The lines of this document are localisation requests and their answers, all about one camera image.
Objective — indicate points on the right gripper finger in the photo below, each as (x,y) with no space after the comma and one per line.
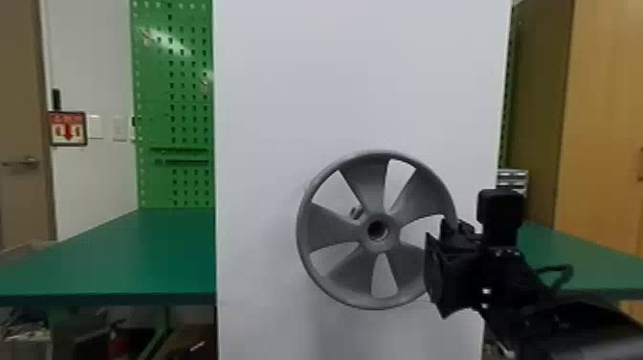
(434,266)
(457,228)

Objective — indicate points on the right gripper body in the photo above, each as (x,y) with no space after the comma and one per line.
(464,271)

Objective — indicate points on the grey wheel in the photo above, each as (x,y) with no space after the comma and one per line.
(369,181)

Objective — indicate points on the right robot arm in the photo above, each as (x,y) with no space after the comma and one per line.
(542,321)

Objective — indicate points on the white panel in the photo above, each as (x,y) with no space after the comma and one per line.
(301,90)

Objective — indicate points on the beige door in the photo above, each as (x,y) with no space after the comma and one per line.
(20,100)

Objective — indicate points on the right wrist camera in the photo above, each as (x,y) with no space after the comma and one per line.
(500,213)

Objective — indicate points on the silver frame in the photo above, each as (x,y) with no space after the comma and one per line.
(512,180)

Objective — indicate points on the white wall switch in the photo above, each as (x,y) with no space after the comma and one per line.
(95,126)
(119,128)

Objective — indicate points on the red wall sign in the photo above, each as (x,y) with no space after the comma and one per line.
(67,128)

